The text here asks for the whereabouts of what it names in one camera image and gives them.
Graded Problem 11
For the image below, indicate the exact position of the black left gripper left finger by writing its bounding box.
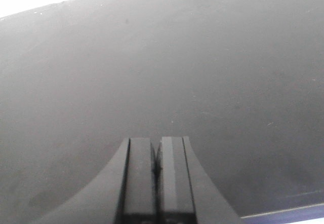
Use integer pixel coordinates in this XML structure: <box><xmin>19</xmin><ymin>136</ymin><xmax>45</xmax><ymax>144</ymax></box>
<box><xmin>37</xmin><ymin>138</ymin><xmax>156</xmax><ymax>223</ymax></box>

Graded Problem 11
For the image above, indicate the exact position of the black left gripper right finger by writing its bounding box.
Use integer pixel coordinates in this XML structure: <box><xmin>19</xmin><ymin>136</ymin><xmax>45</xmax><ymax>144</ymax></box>
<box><xmin>156</xmin><ymin>136</ymin><xmax>243</xmax><ymax>223</ymax></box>

